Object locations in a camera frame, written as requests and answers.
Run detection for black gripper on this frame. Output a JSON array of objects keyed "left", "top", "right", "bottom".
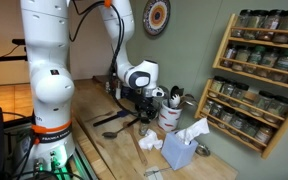
[{"left": 129, "top": 88, "right": 159, "bottom": 122}]

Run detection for small glass jar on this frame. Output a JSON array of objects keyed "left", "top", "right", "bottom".
[{"left": 138, "top": 118, "right": 151, "bottom": 137}]

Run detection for glass spice jar green lid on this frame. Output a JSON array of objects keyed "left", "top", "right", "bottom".
[{"left": 244, "top": 45, "right": 267, "bottom": 75}]

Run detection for crumpled white tissue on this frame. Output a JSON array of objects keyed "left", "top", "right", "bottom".
[{"left": 137, "top": 128, "right": 164, "bottom": 151}]

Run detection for white red utensil crock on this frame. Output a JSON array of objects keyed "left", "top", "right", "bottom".
[{"left": 156, "top": 99, "right": 183, "bottom": 133}]

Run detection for white slotted spoon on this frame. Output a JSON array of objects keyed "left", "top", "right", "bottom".
[{"left": 170, "top": 93, "right": 182, "bottom": 110}]

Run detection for steel pepper mill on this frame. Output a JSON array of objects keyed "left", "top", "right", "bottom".
[{"left": 114, "top": 79, "right": 123, "bottom": 101}]

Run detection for black ladle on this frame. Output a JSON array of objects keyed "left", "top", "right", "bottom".
[{"left": 169, "top": 85, "right": 181, "bottom": 101}]

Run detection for metal ladle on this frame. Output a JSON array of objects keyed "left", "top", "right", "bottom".
[{"left": 179, "top": 93, "right": 199, "bottom": 110}]

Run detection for blue tissue box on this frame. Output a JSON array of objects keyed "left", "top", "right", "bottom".
[{"left": 160, "top": 130, "right": 199, "bottom": 171}]

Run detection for white tissue sheet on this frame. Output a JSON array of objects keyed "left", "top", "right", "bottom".
[{"left": 175, "top": 117, "right": 211, "bottom": 145}]

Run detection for small metal dish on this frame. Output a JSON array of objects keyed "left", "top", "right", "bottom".
[{"left": 194, "top": 143, "right": 212, "bottom": 158}]

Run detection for wooden two-shelf spice rack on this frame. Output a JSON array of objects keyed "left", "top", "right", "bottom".
[{"left": 212, "top": 12, "right": 288, "bottom": 94}]

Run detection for wooden three-shelf spice rack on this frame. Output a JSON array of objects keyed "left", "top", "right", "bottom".
[{"left": 194, "top": 77, "right": 288, "bottom": 160}]

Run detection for metal spoon black handle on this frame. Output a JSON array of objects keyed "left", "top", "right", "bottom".
[{"left": 101, "top": 116, "right": 142, "bottom": 140}]

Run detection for blue spatula black handle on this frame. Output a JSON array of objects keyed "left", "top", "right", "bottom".
[{"left": 92, "top": 109, "right": 131, "bottom": 128}]

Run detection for blue handled utensil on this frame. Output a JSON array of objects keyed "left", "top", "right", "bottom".
[{"left": 143, "top": 165, "right": 174, "bottom": 180}]

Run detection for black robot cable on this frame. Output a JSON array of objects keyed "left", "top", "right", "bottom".
[{"left": 68, "top": 0, "right": 145, "bottom": 121}]

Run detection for colourful decorative wall plate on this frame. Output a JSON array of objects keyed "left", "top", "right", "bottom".
[{"left": 142, "top": 0, "right": 172, "bottom": 37}]

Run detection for black base cables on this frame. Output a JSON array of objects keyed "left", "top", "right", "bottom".
[{"left": 2, "top": 111, "right": 85, "bottom": 180}]

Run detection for black camera stand bar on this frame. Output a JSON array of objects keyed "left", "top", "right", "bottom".
[{"left": 0, "top": 38, "right": 29, "bottom": 68}]

